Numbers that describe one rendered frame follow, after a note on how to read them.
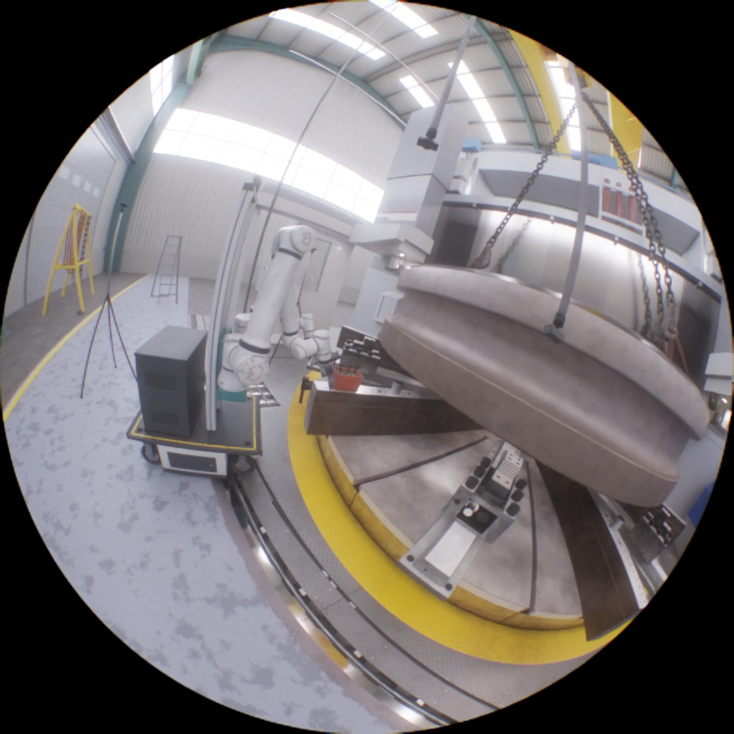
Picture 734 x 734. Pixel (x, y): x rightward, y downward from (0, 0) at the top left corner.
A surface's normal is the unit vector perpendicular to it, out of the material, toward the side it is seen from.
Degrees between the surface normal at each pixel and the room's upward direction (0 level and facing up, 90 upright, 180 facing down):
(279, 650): 0
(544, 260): 90
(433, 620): 0
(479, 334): 90
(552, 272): 90
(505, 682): 0
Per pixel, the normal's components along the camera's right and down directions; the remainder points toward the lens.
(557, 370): -0.67, 0.04
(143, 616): 0.29, -0.91
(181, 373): 0.39, 0.40
